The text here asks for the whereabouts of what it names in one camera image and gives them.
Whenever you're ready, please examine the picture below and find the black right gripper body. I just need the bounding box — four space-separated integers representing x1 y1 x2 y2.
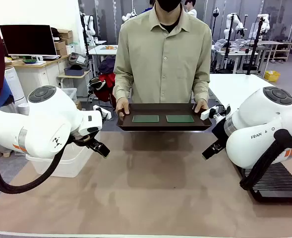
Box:
211 140 227 154

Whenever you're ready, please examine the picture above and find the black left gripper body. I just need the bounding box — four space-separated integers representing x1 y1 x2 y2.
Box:
71 132 104 151

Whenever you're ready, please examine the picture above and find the green perforated PCB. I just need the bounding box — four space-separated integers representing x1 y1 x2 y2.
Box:
131 115 160 123
165 115 195 123

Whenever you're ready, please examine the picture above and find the dark brown plastic tray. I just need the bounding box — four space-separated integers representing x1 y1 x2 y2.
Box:
116 103 213 132

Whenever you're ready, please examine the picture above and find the person's left forearm beige sleeve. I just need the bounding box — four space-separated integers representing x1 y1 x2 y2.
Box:
192 71 211 102

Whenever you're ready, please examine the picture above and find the person's right forearm beige sleeve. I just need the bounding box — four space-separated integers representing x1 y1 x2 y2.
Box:
112 70 133 101

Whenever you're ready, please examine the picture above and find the person's left hand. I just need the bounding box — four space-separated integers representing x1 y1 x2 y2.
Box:
193 98 209 114

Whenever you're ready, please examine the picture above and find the person's right hand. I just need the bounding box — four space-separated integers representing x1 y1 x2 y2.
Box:
115 97 131 116

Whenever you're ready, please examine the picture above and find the clear plastic box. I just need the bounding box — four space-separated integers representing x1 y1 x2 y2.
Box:
25 132 102 179

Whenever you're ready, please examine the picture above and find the red and black backpack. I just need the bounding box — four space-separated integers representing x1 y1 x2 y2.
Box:
88 73 117 103

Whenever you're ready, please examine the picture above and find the large white table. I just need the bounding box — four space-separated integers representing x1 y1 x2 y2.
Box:
208 73 292 110

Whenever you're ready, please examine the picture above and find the black slotted PCB rack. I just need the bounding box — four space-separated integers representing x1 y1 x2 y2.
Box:
236 162 292 203

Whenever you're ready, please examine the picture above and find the grey plastic bin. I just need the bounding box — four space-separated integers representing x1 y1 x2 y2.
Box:
63 66 85 76

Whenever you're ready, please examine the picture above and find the small white round canister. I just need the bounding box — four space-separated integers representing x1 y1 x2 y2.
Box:
18 103 30 115

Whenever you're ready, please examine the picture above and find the dark purple jacket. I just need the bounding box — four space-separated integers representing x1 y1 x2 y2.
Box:
98 57 117 75

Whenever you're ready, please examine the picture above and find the white desk with wooden top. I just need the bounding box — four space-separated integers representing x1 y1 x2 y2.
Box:
5 54 72 100

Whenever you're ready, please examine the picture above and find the tilted box of parts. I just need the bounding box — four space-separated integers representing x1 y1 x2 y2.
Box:
68 52 89 65

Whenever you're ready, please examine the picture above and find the yellow plastic crate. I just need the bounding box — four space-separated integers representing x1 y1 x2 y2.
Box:
264 70 281 82

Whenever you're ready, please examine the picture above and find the white workbench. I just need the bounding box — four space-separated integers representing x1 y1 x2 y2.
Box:
88 44 118 57

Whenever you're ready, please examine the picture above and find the white air purifier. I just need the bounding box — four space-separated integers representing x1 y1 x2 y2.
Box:
3 66 27 105

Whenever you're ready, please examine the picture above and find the small cardboard box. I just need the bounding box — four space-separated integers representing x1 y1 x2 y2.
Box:
54 40 67 57
57 29 73 40

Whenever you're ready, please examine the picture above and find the person's torso beige shirt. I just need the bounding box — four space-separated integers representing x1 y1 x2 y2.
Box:
113 2 213 105

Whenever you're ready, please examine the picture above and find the black tripod stand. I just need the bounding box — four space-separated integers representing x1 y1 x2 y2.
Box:
246 16 265 75

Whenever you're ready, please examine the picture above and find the wooden shelf workbench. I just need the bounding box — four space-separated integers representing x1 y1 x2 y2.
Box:
249 40 292 62

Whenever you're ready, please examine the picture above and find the black computer monitor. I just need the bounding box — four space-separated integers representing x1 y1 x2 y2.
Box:
0 24 58 61

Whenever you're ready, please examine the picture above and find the black face mask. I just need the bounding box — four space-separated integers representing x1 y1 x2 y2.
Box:
157 0 181 13

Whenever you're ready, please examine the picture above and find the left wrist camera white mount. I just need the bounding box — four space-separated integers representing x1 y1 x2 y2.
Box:
93 105 112 121

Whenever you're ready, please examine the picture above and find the right arm black cable sleeve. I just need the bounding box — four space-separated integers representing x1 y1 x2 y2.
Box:
239 128 292 191

